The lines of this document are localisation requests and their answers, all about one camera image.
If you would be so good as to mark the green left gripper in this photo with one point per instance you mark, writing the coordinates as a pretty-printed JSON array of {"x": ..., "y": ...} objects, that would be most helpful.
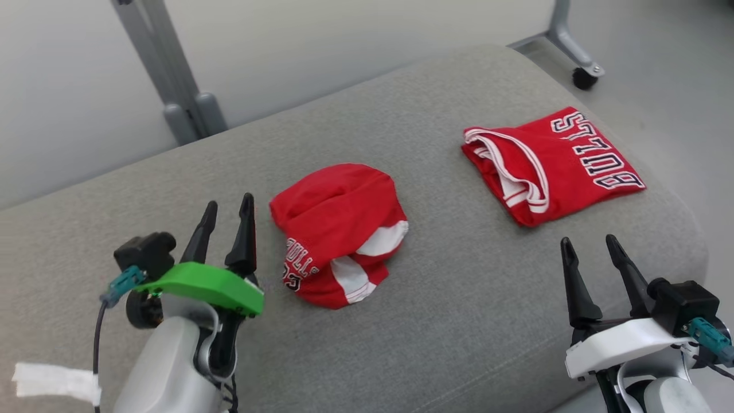
[{"x": 212, "y": 284}]

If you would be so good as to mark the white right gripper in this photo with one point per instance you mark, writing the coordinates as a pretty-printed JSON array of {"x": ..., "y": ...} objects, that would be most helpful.
[{"x": 613, "y": 344}]

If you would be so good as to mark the red Bulls shorts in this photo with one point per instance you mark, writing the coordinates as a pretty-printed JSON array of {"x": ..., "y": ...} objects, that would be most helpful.
[{"x": 332, "y": 212}]

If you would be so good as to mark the red Bulls jersey shirt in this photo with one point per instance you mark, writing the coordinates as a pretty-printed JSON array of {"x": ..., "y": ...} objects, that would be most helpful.
[{"x": 573, "y": 166}]

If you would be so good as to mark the grey fabric sofa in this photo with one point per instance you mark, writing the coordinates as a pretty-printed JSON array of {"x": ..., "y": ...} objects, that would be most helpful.
[{"x": 401, "y": 344}]

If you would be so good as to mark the grey stand leg with caster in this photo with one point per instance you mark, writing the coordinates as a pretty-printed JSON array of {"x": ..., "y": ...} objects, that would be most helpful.
[{"x": 567, "y": 40}]

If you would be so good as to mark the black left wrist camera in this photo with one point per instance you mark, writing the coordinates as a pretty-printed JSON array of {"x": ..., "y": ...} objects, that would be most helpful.
[{"x": 146, "y": 252}]

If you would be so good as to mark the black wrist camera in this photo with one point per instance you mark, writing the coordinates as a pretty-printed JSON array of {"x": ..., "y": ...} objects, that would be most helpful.
[
  {"x": 146, "y": 252},
  {"x": 685, "y": 301}
]

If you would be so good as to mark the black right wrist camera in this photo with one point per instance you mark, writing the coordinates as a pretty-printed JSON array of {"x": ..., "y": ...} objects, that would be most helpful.
[{"x": 685, "y": 301}]

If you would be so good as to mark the grey metal stand post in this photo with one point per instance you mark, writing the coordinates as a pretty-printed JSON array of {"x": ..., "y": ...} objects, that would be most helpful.
[{"x": 166, "y": 69}]

